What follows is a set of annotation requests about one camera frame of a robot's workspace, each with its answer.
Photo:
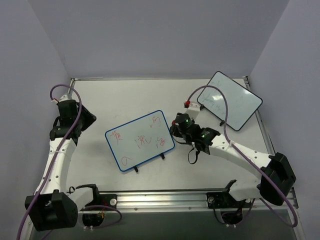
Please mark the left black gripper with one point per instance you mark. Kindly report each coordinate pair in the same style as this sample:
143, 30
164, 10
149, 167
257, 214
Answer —
88, 118

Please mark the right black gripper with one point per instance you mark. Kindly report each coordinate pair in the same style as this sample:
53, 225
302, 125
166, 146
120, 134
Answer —
175, 130

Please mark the blue framed whiteboard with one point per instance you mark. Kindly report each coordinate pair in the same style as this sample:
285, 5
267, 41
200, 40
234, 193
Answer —
140, 140

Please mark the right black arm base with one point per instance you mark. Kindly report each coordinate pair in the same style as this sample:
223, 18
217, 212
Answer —
226, 210

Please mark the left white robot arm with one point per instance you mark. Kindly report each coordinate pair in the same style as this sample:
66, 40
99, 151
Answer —
51, 207

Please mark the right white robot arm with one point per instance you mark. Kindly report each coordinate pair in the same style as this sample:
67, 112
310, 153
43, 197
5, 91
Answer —
274, 176

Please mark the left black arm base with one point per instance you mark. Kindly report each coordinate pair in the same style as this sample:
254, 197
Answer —
97, 219

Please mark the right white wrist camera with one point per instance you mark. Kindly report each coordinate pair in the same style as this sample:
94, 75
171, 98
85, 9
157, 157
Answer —
192, 109

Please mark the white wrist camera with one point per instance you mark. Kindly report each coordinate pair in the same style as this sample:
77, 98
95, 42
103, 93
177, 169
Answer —
63, 98
192, 109

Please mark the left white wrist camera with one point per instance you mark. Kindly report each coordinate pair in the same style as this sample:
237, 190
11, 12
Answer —
63, 98

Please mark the aluminium mounting rail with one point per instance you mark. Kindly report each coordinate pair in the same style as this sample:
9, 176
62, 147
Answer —
159, 200

